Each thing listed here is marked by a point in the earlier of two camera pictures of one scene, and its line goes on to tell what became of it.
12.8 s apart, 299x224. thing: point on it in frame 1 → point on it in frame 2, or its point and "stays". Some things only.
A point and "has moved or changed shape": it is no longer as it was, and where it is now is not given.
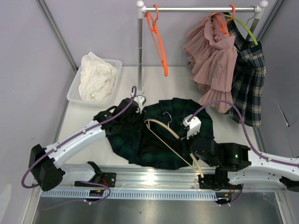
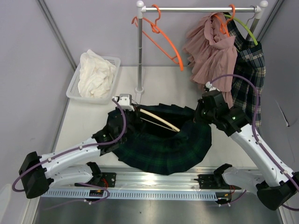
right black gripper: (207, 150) → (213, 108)
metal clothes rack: (141, 9) stays
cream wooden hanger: (193, 157) → (174, 128)
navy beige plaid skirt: (247, 91) stays
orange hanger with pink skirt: (224, 27) stays
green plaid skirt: (160, 139) has moved or changed shape
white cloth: (96, 78) stays
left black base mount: (108, 178) stays
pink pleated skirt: (212, 55) stays
